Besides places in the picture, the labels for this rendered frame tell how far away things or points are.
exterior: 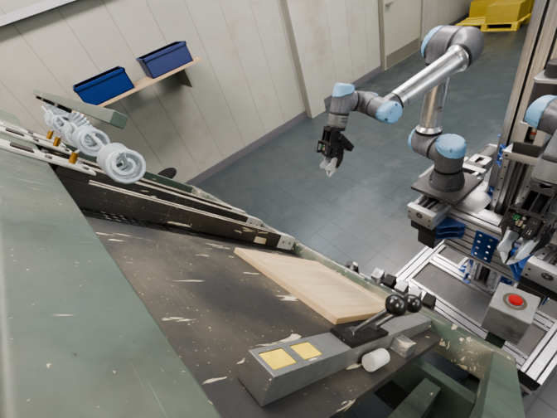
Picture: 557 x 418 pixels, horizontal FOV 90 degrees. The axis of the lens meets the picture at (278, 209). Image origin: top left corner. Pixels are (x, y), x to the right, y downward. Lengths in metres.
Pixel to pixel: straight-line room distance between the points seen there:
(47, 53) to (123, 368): 3.69
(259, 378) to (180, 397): 0.20
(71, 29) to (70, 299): 3.62
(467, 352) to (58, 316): 1.19
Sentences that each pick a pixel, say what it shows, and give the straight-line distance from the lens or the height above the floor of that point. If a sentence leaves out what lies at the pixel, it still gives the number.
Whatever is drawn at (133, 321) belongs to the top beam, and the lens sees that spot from 0.26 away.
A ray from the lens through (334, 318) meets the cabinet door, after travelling 0.76.
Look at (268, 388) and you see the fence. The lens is 0.39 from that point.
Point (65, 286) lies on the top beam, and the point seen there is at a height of 1.89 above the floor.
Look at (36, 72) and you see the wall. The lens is 3.84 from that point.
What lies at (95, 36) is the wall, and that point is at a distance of 3.83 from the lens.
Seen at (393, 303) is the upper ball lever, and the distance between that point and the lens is 0.55.
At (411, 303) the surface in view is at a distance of 0.67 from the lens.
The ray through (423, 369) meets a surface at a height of 1.14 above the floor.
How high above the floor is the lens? 2.03
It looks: 40 degrees down
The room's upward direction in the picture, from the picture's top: 21 degrees counter-clockwise
